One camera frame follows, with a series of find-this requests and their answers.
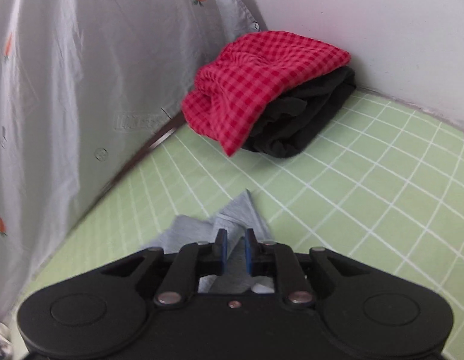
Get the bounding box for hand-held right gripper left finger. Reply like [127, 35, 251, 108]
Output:
[101, 229, 229, 307]

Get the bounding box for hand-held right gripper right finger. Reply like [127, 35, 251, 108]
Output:
[244, 229, 362, 307]

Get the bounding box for grey pants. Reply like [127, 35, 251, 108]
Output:
[142, 189, 278, 295]

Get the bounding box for green grid mat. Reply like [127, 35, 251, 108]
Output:
[29, 92, 464, 360]

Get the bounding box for black garment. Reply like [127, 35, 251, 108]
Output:
[241, 65, 357, 159]

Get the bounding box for red checked garment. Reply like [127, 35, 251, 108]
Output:
[181, 32, 353, 157]

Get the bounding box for grey carrot print sheet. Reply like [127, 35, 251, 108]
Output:
[0, 0, 261, 325]

